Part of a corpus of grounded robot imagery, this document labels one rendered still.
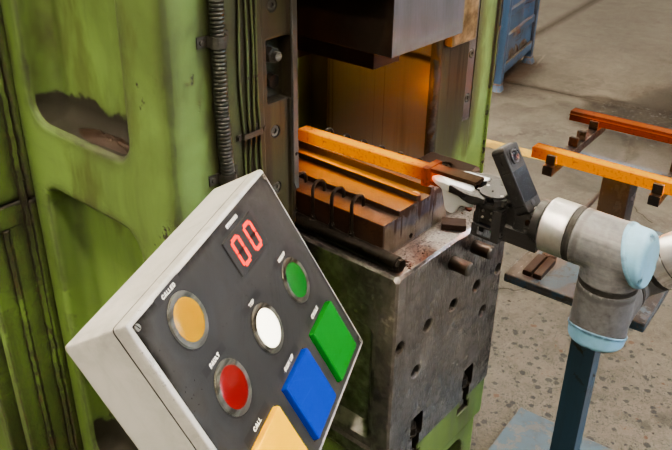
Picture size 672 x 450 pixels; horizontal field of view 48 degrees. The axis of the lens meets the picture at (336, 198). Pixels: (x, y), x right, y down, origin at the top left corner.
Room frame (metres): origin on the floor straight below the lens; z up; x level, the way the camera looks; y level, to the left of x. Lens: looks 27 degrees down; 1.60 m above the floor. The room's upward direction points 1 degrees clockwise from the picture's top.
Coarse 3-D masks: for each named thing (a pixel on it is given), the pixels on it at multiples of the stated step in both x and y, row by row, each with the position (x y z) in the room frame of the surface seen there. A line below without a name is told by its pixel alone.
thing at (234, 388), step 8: (224, 368) 0.58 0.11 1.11; (232, 368) 0.59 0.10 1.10; (224, 376) 0.57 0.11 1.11; (232, 376) 0.58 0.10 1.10; (240, 376) 0.59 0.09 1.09; (224, 384) 0.57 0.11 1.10; (232, 384) 0.57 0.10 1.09; (240, 384) 0.58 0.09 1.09; (224, 392) 0.56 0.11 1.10; (232, 392) 0.57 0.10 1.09; (240, 392) 0.58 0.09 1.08; (232, 400) 0.56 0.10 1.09; (240, 400) 0.57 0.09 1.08; (240, 408) 0.56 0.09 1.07
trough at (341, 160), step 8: (304, 144) 1.41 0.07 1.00; (312, 152) 1.39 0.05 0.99; (320, 152) 1.38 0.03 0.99; (328, 152) 1.37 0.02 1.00; (336, 160) 1.35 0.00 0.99; (344, 160) 1.34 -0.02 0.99; (352, 160) 1.33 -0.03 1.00; (352, 168) 1.32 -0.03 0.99; (360, 168) 1.31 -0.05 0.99; (368, 168) 1.30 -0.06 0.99; (376, 168) 1.29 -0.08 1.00; (376, 176) 1.28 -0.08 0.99; (384, 176) 1.28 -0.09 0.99; (392, 176) 1.26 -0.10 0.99; (400, 184) 1.25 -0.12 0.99; (408, 184) 1.24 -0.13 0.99; (416, 184) 1.23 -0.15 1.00; (424, 192) 1.22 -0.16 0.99
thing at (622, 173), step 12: (540, 144) 1.43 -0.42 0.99; (540, 156) 1.41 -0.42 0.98; (564, 156) 1.38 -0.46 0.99; (576, 156) 1.37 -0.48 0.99; (588, 156) 1.37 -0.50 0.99; (576, 168) 1.36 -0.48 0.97; (588, 168) 1.35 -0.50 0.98; (600, 168) 1.33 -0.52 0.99; (612, 168) 1.32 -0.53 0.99; (624, 168) 1.32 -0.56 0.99; (624, 180) 1.30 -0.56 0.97; (636, 180) 1.29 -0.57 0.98; (648, 180) 1.28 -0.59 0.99; (660, 180) 1.27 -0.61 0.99
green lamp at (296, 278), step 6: (288, 264) 0.77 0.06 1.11; (294, 264) 0.78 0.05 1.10; (288, 270) 0.77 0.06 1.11; (294, 270) 0.77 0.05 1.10; (300, 270) 0.79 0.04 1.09; (288, 276) 0.76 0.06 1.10; (294, 276) 0.77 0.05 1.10; (300, 276) 0.78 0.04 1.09; (288, 282) 0.75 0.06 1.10; (294, 282) 0.76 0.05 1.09; (300, 282) 0.77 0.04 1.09; (306, 282) 0.78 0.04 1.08; (294, 288) 0.75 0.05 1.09; (300, 288) 0.76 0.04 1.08; (306, 288) 0.77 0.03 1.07; (300, 294) 0.76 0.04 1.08
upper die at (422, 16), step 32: (320, 0) 1.19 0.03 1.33; (352, 0) 1.15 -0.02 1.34; (384, 0) 1.11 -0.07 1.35; (416, 0) 1.14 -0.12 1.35; (448, 0) 1.21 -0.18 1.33; (320, 32) 1.19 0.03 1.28; (352, 32) 1.15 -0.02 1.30; (384, 32) 1.11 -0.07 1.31; (416, 32) 1.15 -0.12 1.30; (448, 32) 1.22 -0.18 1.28
